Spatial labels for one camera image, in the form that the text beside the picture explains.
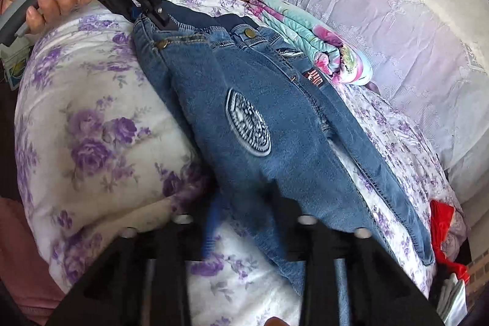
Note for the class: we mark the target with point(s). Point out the white grey cloth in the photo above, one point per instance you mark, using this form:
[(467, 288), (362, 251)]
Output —
[(452, 295)]

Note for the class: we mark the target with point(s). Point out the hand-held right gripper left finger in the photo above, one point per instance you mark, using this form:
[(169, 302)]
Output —
[(211, 234)]

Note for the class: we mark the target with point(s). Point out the folded teal pink floral blanket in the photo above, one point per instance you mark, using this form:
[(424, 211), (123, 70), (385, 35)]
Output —
[(305, 32)]

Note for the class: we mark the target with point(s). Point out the brick pattern curtain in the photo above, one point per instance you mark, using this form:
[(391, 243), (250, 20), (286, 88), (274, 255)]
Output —
[(479, 267)]

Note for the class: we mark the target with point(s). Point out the blue denim pants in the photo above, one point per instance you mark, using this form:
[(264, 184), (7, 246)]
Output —
[(248, 100)]

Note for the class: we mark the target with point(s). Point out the blue yellow printed box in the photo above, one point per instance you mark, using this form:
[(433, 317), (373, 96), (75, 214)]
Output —
[(15, 76)]

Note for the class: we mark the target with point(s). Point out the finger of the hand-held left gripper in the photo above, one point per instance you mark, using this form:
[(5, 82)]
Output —
[(122, 7), (164, 14)]

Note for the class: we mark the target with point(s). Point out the red cloth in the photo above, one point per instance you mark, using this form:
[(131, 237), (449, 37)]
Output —
[(443, 226)]

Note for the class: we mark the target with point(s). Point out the purple floral bed quilt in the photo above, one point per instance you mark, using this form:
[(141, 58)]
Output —
[(95, 100)]

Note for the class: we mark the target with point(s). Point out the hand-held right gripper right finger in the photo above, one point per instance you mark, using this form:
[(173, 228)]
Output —
[(317, 253)]

